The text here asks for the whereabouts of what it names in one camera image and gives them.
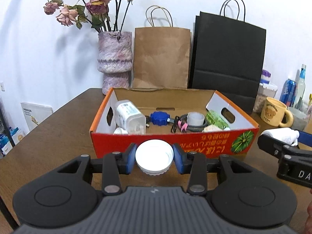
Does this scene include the white tape roll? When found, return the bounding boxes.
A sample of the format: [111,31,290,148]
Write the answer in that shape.
[187,112,205,126]

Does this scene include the green transparent bottle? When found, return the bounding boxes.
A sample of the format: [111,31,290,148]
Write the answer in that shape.
[206,110,229,130]

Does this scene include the white round lid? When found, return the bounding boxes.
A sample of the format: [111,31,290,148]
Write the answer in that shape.
[135,139,174,176]

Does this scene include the beige charger plug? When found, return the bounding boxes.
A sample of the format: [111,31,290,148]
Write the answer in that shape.
[202,125,230,133]

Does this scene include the clear bottle blue label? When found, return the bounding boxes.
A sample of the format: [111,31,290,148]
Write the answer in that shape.
[293,64,306,109]

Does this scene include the brown paper bag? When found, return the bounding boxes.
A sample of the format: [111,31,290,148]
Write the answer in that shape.
[132,5,191,89]

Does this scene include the clear food container with seeds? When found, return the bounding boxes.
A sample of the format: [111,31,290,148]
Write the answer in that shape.
[253,82,278,113]

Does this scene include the white spray bottle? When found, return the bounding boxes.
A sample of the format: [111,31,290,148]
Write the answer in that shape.
[261,127,300,146]

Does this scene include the red orange cardboard box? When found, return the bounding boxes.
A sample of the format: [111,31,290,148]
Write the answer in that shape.
[89,88,260,158]

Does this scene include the blue ridged jar lid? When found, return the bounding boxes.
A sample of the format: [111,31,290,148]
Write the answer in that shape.
[150,111,170,126]

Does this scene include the dried pink roses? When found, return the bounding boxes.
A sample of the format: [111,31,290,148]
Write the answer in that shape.
[43,0,134,33]

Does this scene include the translucent plastic jar with label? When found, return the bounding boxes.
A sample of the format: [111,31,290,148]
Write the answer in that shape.
[114,100,146,135]

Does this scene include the purple textured vase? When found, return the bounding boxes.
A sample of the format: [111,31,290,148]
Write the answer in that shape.
[97,31,133,95]

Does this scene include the blue soda can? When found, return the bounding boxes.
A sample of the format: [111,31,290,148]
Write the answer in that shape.
[280,79,297,107]

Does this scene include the black braided cable bundle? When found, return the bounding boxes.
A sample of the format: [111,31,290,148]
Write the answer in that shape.
[145,114,209,134]

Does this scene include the black paper bag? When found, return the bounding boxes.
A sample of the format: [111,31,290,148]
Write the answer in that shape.
[188,0,266,114]

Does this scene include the yellow bear mug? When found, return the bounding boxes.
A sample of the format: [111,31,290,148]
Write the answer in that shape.
[261,97,294,128]

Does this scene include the purple white small jar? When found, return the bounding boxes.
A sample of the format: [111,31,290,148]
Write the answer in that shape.
[260,69,271,84]

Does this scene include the person's right hand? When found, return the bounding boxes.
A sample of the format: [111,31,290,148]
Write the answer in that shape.
[304,201,312,234]

